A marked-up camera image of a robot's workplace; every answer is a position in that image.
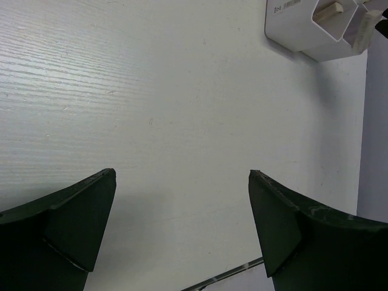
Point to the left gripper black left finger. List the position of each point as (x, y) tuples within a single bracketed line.
[(52, 243)]

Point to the right white divided container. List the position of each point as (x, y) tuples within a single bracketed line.
[(342, 27)]

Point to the left white divided container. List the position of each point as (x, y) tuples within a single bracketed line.
[(289, 23)]

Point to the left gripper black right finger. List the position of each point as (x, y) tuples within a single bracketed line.
[(307, 245)]

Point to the grey white eraser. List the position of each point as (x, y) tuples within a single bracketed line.
[(328, 12)]

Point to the white divided container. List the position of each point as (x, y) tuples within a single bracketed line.
[(342, 27), (289, 23)]

